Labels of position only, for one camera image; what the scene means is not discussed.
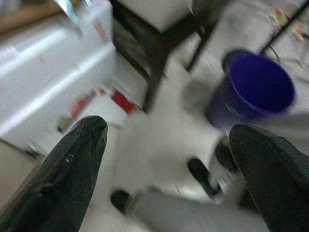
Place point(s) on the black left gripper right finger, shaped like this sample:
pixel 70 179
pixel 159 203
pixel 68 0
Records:
pixel 277 183

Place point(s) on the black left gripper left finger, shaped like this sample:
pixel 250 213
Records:
pixel 55 183

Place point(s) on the dark blue plastic bucket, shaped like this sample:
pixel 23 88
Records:
pixel 258 82

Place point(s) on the red white package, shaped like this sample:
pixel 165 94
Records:
pixel 120 101

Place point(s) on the white storage box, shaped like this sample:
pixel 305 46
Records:
pixel 43 72

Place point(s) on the thin black rod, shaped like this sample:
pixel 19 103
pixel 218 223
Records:
pixel 285 24

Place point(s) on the white stool cushion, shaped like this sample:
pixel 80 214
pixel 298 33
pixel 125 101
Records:
pixel 159 12

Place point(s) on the dark stool frame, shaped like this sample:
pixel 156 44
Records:
pixel 157 48

